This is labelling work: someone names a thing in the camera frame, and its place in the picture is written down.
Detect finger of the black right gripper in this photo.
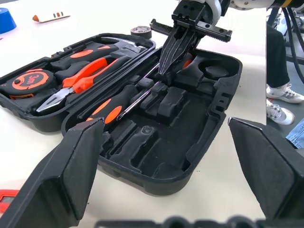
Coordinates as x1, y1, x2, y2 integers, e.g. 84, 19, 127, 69
166, 27, 198, 74
159, 27, 185, 73

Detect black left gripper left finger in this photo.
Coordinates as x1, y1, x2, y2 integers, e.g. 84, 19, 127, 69
0, 117, 105, 228

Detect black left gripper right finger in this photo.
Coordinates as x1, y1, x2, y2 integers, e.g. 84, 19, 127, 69
227, 116, 304, 221

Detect black tape roll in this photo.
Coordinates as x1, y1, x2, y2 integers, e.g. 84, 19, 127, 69
130, 25, 152, 39

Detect orange utility knife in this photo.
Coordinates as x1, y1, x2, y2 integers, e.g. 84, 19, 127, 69
0, 189, 20, 211

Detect black orange handled screwdriver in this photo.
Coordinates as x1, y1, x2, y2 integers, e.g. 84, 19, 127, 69
118, 52, 193, 119
77, 63, 161, 130

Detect black plastic tool case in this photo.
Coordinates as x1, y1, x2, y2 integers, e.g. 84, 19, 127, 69
0, 33, 243, 197

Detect blue jeans leg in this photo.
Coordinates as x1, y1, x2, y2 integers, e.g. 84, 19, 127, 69
285, 114, 304, 150

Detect white sneaker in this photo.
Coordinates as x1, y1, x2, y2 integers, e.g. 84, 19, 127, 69
266, 99, 295, 125
266, 83, 304, 104

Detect black trouser leg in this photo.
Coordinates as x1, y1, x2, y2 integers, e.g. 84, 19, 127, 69
266, 23, 291, 89

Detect orange black tape measure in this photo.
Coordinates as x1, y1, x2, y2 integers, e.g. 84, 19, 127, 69
0, 68, 57, 100

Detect white glue gun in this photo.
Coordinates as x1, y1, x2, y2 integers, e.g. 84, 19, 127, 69
32, 11, 71, 24

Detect blue tape roll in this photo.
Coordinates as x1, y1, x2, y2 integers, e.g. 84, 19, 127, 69
0, 7, 17, 34

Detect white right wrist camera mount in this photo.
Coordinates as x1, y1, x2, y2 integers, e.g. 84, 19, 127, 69
204, 0, 228, 26

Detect black orange handled hammer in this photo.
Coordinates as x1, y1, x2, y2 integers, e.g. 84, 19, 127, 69
50, 37, 148, 72

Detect orange handled pliers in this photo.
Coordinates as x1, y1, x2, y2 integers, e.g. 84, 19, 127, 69
36, 57, 119, 113

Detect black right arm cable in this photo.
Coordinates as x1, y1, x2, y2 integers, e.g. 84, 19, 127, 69
281, 6, 304, 85

